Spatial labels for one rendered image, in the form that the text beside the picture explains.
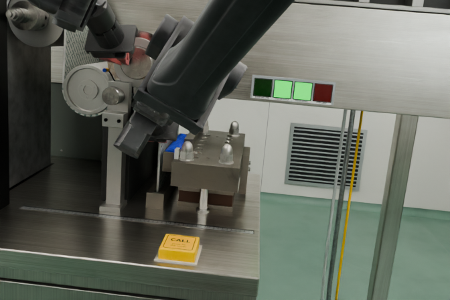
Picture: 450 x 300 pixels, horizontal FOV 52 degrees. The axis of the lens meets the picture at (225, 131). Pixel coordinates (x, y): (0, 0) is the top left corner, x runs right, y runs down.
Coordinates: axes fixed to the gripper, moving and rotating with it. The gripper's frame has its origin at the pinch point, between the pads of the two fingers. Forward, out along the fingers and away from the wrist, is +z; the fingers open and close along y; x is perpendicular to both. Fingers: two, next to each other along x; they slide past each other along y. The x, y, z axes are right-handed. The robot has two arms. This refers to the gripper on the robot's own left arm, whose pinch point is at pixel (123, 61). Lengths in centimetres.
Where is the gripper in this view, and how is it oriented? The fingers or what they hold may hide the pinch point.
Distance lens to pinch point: 106.4
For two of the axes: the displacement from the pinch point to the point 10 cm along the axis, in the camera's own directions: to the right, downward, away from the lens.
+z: 1.0, 3.9, 9.2
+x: 0.8, -9.2, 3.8
